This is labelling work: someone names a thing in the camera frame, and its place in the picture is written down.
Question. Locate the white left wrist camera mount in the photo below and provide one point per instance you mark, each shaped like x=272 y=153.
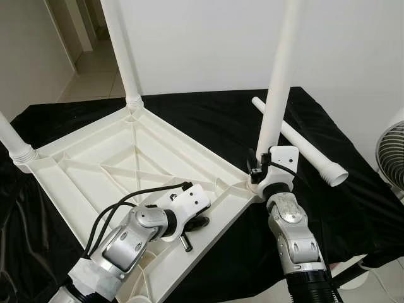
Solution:
x=189 y=202

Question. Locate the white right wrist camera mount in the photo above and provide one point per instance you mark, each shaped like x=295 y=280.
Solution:
x=284 y=156

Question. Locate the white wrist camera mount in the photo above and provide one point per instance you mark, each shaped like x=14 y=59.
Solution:
x=189 y=202
x=284 y=156

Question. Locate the white plastic children table top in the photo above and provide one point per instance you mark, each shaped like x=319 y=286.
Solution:
x=76 y=183

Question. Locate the red round stool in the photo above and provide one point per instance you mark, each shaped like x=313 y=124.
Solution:
x=344 y=264

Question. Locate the black tablecloth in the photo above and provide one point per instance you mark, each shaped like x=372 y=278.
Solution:
x=353 y=214

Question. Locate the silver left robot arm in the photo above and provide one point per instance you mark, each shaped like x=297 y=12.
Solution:
x=120 y=246

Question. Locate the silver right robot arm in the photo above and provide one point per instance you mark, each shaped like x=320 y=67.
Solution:
x=293 y=233

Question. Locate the white round floor fan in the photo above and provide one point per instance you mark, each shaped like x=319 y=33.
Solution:
x=391 y=154

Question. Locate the black metal table frame bar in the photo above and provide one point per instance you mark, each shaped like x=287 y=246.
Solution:
x=350 y=273

